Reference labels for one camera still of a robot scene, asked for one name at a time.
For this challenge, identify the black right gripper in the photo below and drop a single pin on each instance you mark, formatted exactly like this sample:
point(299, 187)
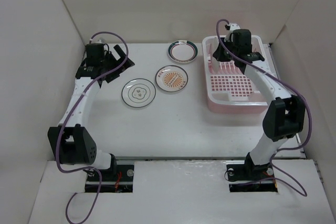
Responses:
point(218, 54)

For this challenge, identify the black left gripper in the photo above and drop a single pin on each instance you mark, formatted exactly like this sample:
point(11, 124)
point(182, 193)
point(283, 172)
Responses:
point(116, 74)

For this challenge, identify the white plate flower outline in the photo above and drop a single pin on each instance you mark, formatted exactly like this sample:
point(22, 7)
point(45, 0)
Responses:
point(138, 93)

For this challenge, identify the orange sunburst plate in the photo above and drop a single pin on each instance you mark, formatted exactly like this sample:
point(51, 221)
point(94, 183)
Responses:
point(215, 64)
point(171, 78)

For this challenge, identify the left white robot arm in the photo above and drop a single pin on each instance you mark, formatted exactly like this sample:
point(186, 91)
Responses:
point(70, 141)

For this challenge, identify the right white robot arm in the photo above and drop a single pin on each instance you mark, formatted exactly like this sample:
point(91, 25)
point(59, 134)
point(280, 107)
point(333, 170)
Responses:
point(286, 110)

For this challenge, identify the pink plastic dish rack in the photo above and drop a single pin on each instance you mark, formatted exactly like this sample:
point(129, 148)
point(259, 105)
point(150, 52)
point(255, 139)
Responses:
point(228, 90)

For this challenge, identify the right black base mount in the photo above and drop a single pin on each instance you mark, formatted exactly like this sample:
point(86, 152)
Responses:
point(245, 178)

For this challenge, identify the green red rimmed plate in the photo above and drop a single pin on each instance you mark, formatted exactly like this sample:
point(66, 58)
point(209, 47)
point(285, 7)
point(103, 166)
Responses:
point(182, 51)

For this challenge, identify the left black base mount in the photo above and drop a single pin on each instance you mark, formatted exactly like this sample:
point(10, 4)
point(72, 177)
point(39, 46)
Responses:
point(118, 181)

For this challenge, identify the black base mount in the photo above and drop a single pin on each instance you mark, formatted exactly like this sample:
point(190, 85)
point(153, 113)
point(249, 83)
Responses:
point(118, 181)
point(245, 178)

